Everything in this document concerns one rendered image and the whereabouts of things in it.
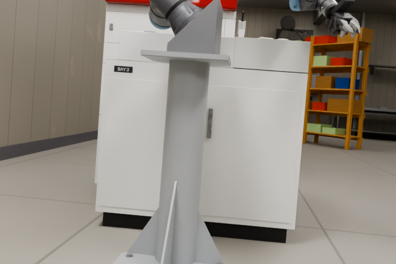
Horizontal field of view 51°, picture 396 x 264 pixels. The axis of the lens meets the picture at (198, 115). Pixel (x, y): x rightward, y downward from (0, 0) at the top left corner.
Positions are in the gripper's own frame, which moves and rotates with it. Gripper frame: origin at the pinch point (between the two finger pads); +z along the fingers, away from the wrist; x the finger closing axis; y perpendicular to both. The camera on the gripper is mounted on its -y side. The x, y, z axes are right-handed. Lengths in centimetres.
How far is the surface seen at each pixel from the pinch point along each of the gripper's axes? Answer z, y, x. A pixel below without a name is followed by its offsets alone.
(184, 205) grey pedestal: 39, 55, 70
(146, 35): -41, 29, 78
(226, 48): -28, 27, 42
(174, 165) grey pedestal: 29, 44, 74
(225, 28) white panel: -87, 50, 24
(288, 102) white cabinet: -5.2, 41.8, 14.6
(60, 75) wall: -272, 219, 141
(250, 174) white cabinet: 12, 71, 32
